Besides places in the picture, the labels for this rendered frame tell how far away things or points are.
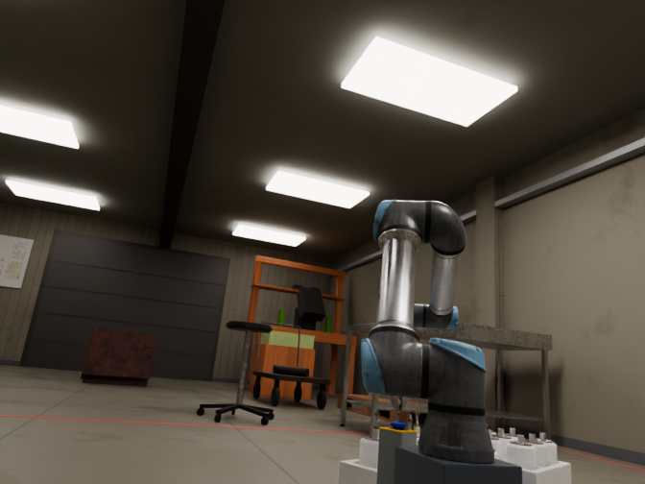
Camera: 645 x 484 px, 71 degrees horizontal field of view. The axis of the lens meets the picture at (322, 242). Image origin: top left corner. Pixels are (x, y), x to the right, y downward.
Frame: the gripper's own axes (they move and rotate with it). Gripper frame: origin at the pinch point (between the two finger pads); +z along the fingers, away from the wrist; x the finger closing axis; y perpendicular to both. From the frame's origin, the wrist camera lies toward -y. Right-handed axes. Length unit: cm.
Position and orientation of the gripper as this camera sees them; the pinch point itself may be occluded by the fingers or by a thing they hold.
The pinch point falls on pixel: (399, 407)
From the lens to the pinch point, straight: 162.8
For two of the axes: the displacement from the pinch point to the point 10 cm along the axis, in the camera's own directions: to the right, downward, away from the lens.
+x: -9.4, -1.7, -2.8
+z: -0.9, 9.6, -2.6
